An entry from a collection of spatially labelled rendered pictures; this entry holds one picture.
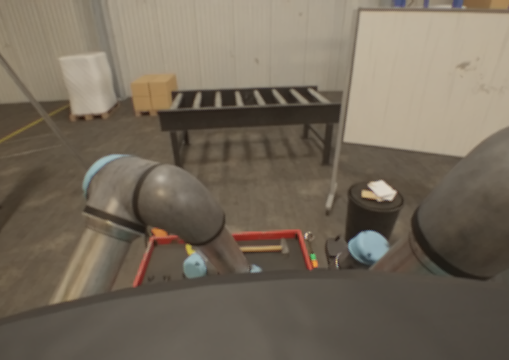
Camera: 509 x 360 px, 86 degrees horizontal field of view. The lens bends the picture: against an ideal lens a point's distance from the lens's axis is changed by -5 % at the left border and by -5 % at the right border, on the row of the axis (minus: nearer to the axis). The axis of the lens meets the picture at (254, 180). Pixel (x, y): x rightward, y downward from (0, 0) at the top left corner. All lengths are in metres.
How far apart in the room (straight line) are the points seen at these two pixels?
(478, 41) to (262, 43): 6.44
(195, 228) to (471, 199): 0.38
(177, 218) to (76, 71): 6.90
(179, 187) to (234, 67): 8.26
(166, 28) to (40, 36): 3.42
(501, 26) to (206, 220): 2.79
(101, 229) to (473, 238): 0.51
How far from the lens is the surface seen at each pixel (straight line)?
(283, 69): 8.80
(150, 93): 6.93
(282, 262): 1.32
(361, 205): 2.30
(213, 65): 8.70
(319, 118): 4.03
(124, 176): 0.53
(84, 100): 7.40
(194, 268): 0.85
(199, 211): 0.49
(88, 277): 0.56
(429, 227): 0.32
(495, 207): 0.30
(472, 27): 2.96
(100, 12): 9.11
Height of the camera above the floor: 1.84
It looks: 29 degrees down
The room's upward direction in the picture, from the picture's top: 1 degrees counter-clockwise
